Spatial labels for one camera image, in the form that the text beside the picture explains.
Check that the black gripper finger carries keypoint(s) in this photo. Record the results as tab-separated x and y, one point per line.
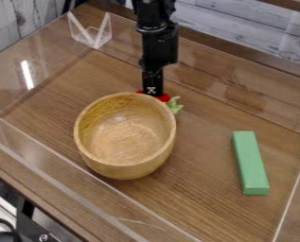
153	82

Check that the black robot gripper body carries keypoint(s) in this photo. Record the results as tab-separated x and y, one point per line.
159	32

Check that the red toy fruit green leaves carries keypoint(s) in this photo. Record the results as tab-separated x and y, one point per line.
171	102

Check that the round wooden bowl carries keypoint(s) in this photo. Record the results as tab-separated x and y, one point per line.
125	133

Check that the green rectangular block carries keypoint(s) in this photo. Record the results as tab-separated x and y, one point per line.
250	163

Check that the clear acrylic corner bracket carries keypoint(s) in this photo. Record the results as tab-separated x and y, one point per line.
94	37

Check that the black table leg bracket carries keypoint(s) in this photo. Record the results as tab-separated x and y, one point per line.
28	229

